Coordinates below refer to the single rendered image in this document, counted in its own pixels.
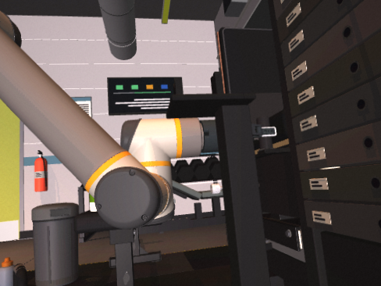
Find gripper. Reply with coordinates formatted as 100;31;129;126
201;118;223;153

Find silver pin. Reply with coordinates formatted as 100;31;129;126
252;124;278;139

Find black bar chrome end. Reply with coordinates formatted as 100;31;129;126
264;215;305;253

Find dark weight plate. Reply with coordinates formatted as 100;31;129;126
291;98;381;147
275;0;362;30
283;35;381;91
296;122;381;173
298;165;381;206
287;74;381;119
303;199;381;237
280;13;381;66

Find black hex dumbbell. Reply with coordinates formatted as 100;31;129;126
205;157;223;180
173;159;191;182
189;158;208;181

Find dark grey cylinder knob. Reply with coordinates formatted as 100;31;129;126
256;116;271;149

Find white dumbbell rack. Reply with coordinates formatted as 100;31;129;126
169;152;226;216

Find black notice board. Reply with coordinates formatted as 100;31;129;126
106;76;183;116

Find black back pad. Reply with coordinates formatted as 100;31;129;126
215;27;283;97

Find grey ceiling pipe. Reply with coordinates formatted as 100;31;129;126
97;0;138;61

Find red fire extinguisher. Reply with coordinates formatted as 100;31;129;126
33;149;49;193

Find grey waste bin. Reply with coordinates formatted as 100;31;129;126
31;202;80;286

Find black round object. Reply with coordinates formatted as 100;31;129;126
12;263;28;286

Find white bottle orange cap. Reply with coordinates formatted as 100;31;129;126
0;257;15;286

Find black leg extension machine frame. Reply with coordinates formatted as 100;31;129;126
166;0;381;286

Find tan rail bar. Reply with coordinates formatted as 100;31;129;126
254;138;291;156

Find white wall vent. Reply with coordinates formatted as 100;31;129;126
70;96;93;119

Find yellow-green hanging strap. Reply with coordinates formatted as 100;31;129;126
161;0;171;25

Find dark grey bench frame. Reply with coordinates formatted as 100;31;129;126
74;205;228;286

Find yellow-green wall panel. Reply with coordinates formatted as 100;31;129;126
0;98;25;243

